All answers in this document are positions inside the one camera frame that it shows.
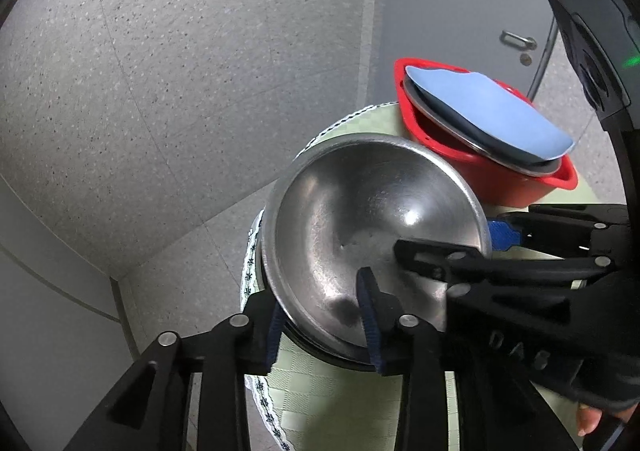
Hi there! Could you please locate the steel plate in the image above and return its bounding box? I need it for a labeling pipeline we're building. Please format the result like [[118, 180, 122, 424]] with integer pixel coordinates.
[[401, 76, 562, 177]]

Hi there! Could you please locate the metal door handle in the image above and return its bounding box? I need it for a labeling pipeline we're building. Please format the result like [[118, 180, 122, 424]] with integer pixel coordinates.
[[500, 30, 538, 51]]

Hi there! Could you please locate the large steel bowl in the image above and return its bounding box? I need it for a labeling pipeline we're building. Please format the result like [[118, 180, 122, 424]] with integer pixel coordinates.
[[259, 133, 491, 371]]

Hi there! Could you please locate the red plastic basin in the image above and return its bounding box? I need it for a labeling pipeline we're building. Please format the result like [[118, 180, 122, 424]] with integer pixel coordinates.
[[394, 58, 578, 207]]

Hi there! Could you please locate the person's right hand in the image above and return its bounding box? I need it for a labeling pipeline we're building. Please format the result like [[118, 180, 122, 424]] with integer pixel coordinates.
[[576, 403, 638, 437]]

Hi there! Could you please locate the grey door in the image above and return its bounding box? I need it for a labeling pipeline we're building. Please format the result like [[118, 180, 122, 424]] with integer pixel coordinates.
[[357, 0, 558, 106]]

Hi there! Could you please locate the blue plate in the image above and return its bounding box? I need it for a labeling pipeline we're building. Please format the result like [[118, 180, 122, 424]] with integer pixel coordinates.
[[405, 65, 575, 165]]

